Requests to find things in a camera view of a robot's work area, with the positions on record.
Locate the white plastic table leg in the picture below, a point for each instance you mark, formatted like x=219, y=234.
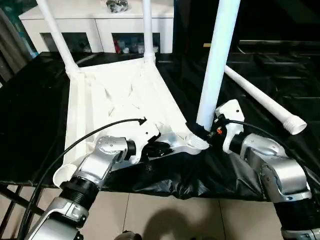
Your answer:
x=148, y=30
x=265, y=100
x=57, y=35
x=217, y=60

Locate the black work mat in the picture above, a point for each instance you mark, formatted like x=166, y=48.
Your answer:
x=30, y=115

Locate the small grey bundle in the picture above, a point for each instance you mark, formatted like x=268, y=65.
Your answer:
x=117, y=5

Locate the white glass-door cabinet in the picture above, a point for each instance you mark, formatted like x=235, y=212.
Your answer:
x=85, y=22

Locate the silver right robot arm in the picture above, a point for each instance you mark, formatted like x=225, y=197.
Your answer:
x=275, y=170

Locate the dark robot left foot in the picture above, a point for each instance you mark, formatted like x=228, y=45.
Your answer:
x=130, y=236

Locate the grey window curtain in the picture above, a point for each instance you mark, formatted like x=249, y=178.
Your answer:
x=12, y=40

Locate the small red bottle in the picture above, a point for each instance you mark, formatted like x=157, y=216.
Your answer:
x=118, y=47

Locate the small tan box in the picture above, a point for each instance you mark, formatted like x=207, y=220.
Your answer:
x=206, y=45

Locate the white plastic table top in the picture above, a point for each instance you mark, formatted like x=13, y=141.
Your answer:
x=115, y=95

